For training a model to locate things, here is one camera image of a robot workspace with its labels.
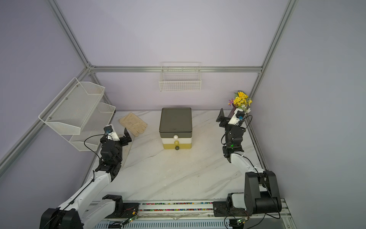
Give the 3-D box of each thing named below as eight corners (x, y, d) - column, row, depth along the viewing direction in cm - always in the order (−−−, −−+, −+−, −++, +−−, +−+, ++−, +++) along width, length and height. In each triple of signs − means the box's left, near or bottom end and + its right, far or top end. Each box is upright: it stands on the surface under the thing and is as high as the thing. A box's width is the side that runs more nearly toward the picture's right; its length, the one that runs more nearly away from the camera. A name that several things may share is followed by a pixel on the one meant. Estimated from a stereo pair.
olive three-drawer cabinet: (161, 151, 98) (155, 133, 81) (164, 127, 112) (160, 107, 95) (191, 151, 98) (192, 133, 81) (191, 127, 112) (191, 107, 95)
